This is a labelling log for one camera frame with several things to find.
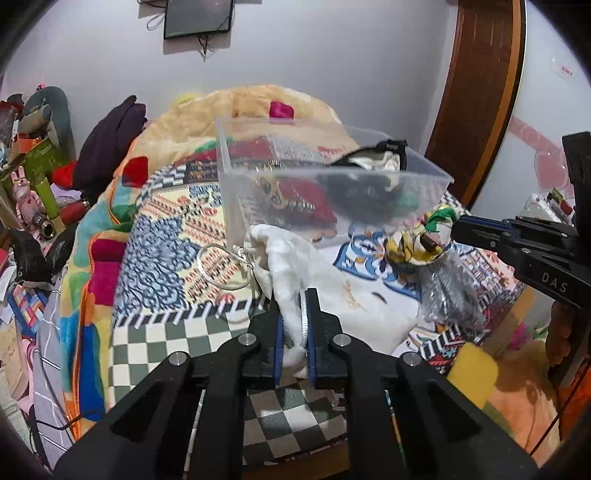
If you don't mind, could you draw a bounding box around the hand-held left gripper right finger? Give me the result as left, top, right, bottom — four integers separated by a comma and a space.
302, 288, 541, 480

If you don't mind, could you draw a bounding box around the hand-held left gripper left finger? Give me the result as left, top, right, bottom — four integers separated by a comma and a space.
53, 310, 284, 480

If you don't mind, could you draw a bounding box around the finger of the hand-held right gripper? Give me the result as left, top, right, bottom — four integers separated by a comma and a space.
457, 216, 517, 232
450, 222, 509, 254

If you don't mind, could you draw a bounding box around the silver plastic bag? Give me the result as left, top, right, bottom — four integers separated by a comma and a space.
417, 251, 486, 332

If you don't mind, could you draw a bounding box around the yellow floral scarf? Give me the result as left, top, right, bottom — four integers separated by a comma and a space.
385, 205, 462, 269

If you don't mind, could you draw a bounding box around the white drawstring bag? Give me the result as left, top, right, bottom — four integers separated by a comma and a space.
196, 224, 416, 370

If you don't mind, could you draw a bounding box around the clear plastic storage box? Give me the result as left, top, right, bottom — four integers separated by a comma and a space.
215, 116, 454, 252

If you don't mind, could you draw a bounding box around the person's right hand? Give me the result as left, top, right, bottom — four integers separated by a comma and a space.
546, 302, 576, 370

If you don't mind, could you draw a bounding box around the green cloth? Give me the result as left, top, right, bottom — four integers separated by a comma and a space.
399, 191, 429, 214

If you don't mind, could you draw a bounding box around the black fuzzy cloth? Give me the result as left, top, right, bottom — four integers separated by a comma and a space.
323, 174, 403, 219

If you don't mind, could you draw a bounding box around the cream satin cloth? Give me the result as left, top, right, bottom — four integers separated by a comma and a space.
347, 151, 402, 175

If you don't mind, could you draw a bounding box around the wooden door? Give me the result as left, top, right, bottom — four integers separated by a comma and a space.
423, 0, 527, 209

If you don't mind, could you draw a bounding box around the yellow sponge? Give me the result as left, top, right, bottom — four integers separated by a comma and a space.
445, 342, 500, 410

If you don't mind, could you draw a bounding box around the orange plush blanket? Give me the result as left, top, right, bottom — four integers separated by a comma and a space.
484, 300, 565, 441

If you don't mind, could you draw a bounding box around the red cloth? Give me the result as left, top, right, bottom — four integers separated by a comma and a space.
276, 178, 339, 228

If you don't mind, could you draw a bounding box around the patterned printed blanket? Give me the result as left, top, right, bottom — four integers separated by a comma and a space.
108, 138, 527, 468

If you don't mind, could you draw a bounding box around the colourful fleece blanket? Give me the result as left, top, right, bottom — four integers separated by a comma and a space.
59, 156, 154, 440

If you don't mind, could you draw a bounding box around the beige plush blanket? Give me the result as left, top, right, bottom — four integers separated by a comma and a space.
133, 84, 346, 163

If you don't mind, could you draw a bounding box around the black plastic bag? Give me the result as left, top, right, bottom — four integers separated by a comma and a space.
11, 223, 80, 283

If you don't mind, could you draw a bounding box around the dark purple garment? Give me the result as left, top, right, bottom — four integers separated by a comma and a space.
72, 95, 149, 193

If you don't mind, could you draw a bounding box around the green bottle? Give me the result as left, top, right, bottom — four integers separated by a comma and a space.
34, 177, 62, 220

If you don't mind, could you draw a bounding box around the pink rabbit toy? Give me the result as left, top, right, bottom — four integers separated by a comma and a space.
11, 168, 45, 232

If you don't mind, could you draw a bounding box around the green cardboard box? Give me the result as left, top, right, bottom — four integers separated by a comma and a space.
8, 137, 71, 186

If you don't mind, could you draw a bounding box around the grey plush toy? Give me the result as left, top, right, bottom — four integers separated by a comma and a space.
20, 86, 75, 158

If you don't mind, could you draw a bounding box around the pink wall sticker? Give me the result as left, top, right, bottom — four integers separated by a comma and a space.
507, 115, 574, 195

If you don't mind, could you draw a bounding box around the black strap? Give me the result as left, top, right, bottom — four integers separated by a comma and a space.
330, 138, 408, 168

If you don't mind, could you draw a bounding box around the black cable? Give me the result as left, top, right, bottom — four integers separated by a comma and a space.
31, 406, 108, 445

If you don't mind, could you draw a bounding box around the black wall screen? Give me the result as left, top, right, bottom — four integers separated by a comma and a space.
163, 0, 236, 40

